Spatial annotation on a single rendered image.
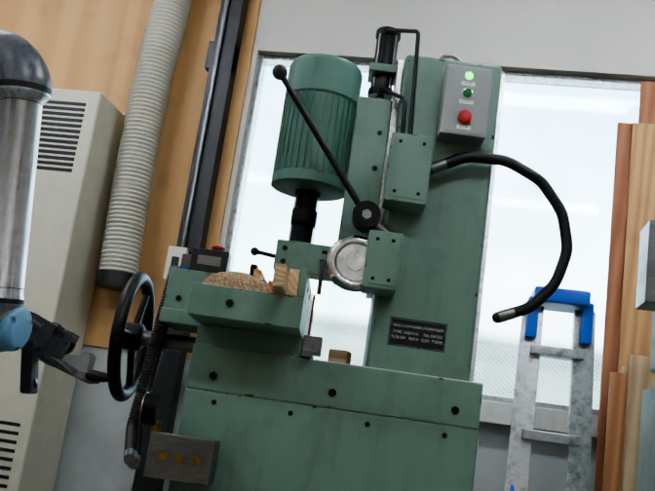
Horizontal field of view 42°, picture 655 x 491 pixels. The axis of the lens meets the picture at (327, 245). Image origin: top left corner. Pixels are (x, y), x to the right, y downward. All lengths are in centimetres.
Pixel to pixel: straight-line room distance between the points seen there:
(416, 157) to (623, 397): 140
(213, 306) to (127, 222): 177
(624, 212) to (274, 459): 190
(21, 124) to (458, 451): 110
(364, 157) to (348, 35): 170
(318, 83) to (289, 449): 82
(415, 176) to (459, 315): 31
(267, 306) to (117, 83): 229
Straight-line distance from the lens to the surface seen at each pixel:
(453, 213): 188
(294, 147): 194
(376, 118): 197
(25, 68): 189
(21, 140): 188
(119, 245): 331
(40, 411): 327
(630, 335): 309
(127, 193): 337
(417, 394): 170
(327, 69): 199
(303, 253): 191
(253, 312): 158
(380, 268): 174
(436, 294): 183
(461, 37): 355
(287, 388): 169
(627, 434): 291
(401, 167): 180
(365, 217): 180
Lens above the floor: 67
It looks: 12 degrees up
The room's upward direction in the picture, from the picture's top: 8 degrees clockwise
